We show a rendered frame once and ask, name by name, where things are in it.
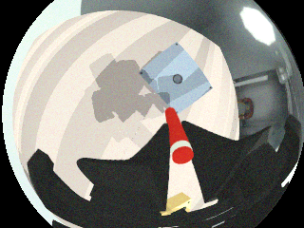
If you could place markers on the red peg with white band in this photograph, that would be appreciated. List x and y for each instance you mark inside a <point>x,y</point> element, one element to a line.
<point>181,151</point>

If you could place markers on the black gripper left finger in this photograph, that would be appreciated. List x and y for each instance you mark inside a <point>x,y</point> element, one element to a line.
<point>146,170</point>

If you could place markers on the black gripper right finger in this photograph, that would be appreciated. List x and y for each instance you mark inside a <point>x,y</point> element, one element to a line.
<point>217,158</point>

